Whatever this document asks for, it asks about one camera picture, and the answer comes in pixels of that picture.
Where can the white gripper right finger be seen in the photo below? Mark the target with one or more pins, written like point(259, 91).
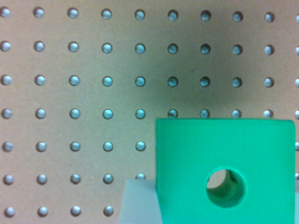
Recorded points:
point(296, 217)

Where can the brown pegboard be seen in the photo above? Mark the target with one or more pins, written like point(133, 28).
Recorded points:
point(84, 81)

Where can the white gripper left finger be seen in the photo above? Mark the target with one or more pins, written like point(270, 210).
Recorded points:
point(140, 203)

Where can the green block with hole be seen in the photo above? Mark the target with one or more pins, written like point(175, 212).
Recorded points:
point(225, 171)

